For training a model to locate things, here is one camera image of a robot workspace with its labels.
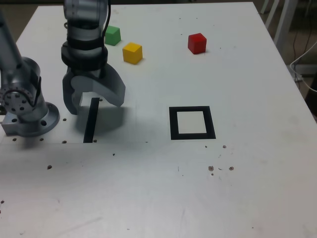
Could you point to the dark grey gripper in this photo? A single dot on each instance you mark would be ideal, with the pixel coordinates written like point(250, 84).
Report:
point(86, 74)

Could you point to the yellow cube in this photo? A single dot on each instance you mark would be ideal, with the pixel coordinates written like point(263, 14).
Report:
point(132, 54)

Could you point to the green cube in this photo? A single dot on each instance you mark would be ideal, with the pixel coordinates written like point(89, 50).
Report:
point(113, 36)

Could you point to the red cube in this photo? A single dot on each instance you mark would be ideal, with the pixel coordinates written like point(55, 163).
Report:
point(196, 44)

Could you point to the black tape square outline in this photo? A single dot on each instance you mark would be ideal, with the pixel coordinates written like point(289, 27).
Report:
point(173, 124)

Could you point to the black tape strip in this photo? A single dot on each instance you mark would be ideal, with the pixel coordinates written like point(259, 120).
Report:
point(90, 121)

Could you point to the white metal furniture leg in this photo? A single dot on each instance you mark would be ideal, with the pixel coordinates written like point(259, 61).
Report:
point(265, 6)

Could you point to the white metal furniture frame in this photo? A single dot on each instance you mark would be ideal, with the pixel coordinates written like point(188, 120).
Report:
point(282, 22)

